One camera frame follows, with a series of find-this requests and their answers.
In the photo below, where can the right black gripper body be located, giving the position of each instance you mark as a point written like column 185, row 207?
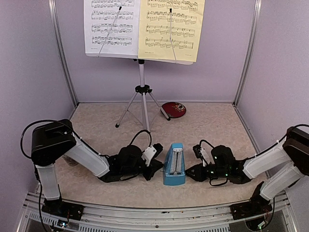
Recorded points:
column 207, row 176

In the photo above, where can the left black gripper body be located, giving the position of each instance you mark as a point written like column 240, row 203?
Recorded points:
column 147, row 175

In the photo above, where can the blue metronome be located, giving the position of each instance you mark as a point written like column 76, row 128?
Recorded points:
column 174, row 167

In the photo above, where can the silver tripod stand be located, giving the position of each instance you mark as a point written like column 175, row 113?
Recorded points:
column 143, row 89

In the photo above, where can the white perforated music stand desk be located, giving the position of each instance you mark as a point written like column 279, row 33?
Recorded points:
column 145, row 29

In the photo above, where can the white sheet music page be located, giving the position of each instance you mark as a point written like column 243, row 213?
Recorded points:
column 111, row 28

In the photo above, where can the yellowed sheet music page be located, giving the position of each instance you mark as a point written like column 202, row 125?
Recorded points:
column 170, row 29

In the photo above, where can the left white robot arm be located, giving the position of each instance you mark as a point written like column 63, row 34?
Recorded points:
column 53, row 139

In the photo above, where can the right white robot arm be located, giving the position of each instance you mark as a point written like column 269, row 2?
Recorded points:
column 292, row 150

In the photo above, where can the red floral plate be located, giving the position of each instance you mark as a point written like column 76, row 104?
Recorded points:
column 174, row 109

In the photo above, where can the cream dragon mug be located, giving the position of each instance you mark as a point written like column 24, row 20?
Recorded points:
column 71, row 162

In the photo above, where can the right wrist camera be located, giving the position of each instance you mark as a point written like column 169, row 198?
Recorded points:
column 201, row 154

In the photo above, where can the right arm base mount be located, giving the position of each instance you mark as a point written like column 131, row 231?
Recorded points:
column 249, row 209

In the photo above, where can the front aluminium rail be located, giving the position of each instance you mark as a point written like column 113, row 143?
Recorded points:
column 102, row 218

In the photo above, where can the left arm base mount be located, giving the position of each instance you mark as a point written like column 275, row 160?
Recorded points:
column 63, row 209

